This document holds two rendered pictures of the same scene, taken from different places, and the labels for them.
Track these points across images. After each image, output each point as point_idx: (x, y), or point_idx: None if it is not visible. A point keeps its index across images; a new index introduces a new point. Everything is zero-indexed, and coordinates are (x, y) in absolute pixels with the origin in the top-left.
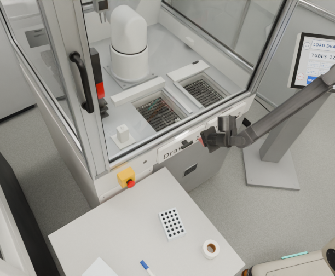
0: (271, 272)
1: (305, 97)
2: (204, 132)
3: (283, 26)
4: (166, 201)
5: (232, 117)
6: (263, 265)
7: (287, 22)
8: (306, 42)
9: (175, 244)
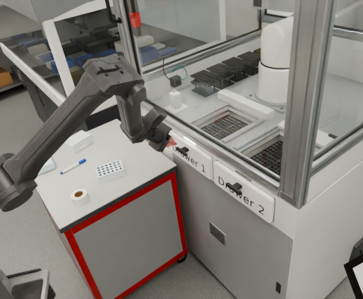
0: None
1: None
2: (161, 123)
3: (302, 81)
4: (135, 169)
5: (152, 108)
6: None
7: (311, 78)
8: None
9: (93, 178)
